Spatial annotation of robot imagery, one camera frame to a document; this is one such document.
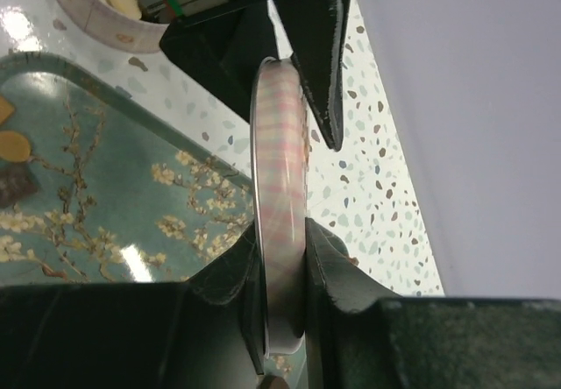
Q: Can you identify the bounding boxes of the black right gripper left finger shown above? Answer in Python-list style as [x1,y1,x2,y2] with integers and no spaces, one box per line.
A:
[1,227,265,388]

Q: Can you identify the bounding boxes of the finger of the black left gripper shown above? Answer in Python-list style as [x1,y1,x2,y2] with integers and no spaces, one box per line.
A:
[273,0,351,152]

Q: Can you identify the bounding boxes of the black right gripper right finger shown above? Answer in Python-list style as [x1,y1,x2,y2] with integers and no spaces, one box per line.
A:
[306,220,560,388]

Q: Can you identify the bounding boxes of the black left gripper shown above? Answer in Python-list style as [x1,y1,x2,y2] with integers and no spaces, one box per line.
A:
[138,0,348,122]

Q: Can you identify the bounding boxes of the round metal tin lid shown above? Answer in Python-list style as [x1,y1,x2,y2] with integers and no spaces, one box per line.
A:
[250,58,309,355]

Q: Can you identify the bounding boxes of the small dark round chocolate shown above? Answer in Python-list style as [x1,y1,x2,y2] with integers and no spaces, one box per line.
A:
[258,375,289,389]

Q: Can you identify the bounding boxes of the caramel fluted cup chocolate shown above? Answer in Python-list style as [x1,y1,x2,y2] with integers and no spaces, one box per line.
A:
[0,95,15,124]

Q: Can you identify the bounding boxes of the caramel round chocolate left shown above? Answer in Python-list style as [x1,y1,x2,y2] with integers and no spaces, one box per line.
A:
[0,131,32,163]

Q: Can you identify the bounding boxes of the dark square chocolate left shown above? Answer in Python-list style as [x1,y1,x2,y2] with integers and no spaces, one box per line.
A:
[0,164,39,209]

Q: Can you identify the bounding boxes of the round metal tin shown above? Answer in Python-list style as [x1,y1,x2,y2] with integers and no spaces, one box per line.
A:
[56,0,167,53]

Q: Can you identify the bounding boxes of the blossom pattern teal tray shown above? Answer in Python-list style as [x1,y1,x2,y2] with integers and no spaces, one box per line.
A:
[0,52,303,389]

